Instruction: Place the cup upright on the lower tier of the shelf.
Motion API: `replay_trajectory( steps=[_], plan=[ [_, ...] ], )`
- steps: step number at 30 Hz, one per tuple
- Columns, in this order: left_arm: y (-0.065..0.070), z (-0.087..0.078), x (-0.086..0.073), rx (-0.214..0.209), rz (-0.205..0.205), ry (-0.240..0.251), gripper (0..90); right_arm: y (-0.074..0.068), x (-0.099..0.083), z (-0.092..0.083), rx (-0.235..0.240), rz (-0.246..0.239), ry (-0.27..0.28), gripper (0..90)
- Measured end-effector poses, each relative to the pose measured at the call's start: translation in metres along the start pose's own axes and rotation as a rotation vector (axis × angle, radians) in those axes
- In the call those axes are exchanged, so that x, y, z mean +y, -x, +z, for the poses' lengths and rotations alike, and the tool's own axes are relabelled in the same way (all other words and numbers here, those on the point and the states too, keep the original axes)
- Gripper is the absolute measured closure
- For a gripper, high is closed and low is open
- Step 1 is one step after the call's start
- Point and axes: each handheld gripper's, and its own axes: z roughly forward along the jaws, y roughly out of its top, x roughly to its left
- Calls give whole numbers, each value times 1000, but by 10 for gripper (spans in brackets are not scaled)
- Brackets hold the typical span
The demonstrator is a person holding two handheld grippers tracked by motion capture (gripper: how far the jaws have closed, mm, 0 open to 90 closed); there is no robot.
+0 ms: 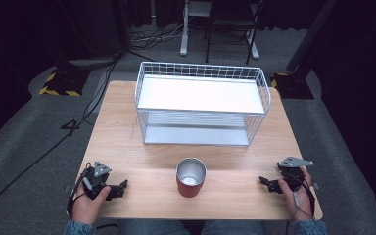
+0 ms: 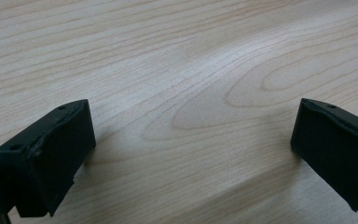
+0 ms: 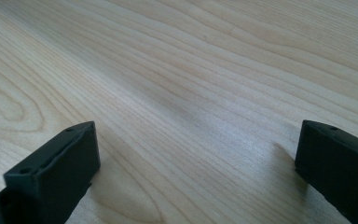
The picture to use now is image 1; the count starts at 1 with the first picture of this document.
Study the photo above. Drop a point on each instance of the person's right hand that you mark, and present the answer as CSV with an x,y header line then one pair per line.
x,y
294,203

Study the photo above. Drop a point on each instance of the dark slanted stand pole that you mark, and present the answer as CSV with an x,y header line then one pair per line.
x,y
310,34

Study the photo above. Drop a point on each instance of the person's left hand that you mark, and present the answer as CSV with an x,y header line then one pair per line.
x,y
87,206

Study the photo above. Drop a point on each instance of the black yellow striped stand base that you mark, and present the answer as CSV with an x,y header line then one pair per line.
x,y
290,85
63,83

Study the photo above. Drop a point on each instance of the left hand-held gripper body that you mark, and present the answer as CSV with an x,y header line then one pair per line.
x,y
95,178

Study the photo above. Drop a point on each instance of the white desk leg frame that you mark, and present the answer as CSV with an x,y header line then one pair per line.
x,y
184,36

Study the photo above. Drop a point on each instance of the red cup with metal inside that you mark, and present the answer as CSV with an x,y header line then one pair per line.
x,y
191,178

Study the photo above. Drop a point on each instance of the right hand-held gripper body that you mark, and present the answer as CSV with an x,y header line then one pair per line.
x,y
293,169

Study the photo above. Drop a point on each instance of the black metal chair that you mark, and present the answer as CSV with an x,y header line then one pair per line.
x,y
233,22

